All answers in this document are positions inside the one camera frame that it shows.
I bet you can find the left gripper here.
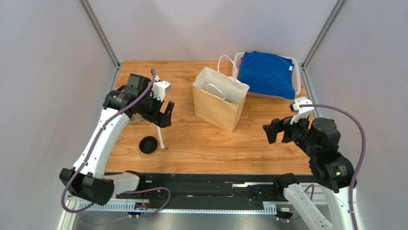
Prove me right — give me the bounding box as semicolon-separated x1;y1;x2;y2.
137;90;174;128

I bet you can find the brown paper bag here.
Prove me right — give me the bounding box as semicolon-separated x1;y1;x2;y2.
193;64;249;133

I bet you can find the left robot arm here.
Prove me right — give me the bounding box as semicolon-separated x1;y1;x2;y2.
59;69;174;206

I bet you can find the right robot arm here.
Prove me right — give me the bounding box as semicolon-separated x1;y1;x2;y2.
262;117;364;230

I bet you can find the white wrapped straw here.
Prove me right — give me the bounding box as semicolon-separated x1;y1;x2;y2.
157;127;165;149

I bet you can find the blue folded towel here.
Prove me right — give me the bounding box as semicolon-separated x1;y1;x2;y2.
238;51;295;99

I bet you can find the white plastic basket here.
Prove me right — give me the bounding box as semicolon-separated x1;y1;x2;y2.
232;52;301;99

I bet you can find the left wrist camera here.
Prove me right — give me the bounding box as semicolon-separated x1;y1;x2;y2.
152;75;172;102

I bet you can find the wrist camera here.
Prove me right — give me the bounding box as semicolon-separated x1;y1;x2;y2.
289;96;315;125
152;75;172;102

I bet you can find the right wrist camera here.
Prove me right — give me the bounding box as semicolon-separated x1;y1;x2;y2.
289;96;315;125

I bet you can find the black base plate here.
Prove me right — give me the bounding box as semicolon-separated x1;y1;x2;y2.
113;173;288;212

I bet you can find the aluminium frame rail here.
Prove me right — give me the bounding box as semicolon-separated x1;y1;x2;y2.
67;178;356;215

